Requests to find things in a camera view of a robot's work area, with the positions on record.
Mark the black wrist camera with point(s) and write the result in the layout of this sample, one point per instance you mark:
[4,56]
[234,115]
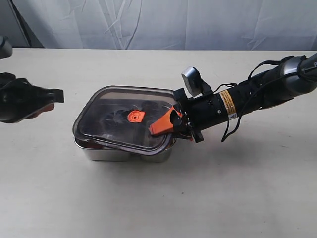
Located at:
[194,83]
[5,48]

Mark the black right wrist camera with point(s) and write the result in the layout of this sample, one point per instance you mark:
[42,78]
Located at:
[194,83]

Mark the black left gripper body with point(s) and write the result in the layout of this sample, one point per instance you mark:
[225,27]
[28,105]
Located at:
[19,98]

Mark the steel two-compartment lunch box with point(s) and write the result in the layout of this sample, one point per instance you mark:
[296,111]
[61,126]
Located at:
[97,152]

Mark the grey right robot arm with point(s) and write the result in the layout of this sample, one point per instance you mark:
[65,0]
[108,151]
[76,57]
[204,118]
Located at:
[304,68]

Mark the dark transparent lid orange valve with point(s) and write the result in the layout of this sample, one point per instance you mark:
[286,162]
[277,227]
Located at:
[119,117]

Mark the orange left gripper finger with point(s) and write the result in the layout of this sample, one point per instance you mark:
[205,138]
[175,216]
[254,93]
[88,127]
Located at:
[48,108]

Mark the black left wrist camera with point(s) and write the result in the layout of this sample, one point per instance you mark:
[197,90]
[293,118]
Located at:
[5,48]

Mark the grey wrinkled backdrop curtain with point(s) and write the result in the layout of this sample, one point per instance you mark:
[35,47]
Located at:
[161,24]

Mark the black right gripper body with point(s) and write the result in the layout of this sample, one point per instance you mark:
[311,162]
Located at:
[261,91]

